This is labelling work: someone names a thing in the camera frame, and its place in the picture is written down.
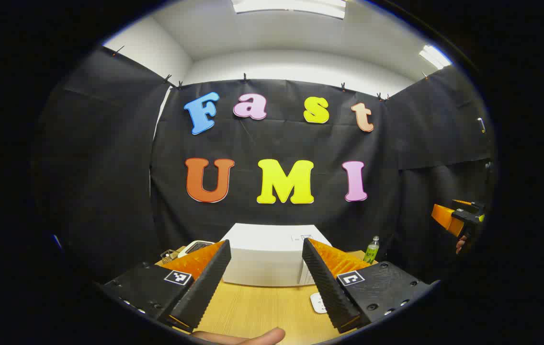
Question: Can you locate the cream toaster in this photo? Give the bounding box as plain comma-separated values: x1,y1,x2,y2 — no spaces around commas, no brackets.
178,240,215,258

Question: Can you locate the black backdrop cloth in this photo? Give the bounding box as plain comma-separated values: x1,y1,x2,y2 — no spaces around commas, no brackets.
37,46,495,288

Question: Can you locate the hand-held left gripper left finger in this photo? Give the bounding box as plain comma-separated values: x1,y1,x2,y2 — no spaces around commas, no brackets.
101,240,232,332

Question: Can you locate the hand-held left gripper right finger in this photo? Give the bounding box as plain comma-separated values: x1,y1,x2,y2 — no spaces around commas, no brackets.
302,238,431,334

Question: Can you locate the ceiling light panel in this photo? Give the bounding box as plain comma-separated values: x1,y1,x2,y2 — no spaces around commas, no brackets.
419,45,453,70
231,0,347,20

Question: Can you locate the green drink bottle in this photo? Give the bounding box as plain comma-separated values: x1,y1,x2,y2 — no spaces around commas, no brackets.
363,236,380,265

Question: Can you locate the white microwave oven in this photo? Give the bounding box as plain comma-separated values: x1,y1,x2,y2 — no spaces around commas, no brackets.
220,223,332,287

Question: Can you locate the white plate with pink food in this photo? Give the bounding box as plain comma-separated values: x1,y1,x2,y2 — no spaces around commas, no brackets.
310,292,329,314

